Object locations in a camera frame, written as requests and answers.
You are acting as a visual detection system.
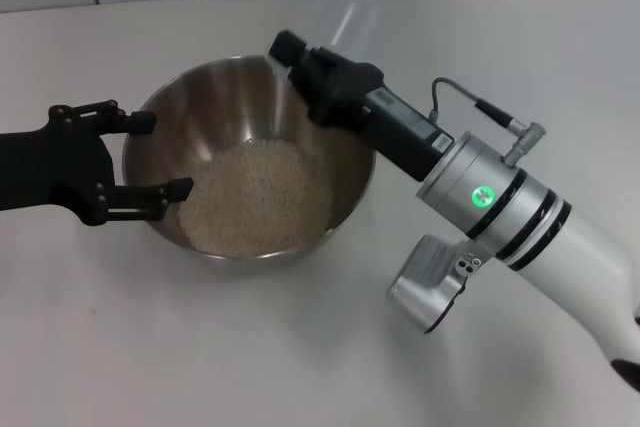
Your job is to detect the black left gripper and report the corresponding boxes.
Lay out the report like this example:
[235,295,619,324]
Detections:
[0,100,195,226]

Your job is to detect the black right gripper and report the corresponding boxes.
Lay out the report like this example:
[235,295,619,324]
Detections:
[268,30,454,182]

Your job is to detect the stainless steel mixing bowl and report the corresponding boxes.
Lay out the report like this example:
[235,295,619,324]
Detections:
[121,54,377,276]

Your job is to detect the clear plastic cup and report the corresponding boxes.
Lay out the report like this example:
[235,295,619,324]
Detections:
[298,0,386,79]

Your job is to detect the white rice grains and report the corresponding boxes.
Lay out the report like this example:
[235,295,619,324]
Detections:
[178,140,335,254]

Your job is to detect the right wrist cable with plug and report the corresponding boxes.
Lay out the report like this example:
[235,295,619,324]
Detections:
[429,77,549,168]

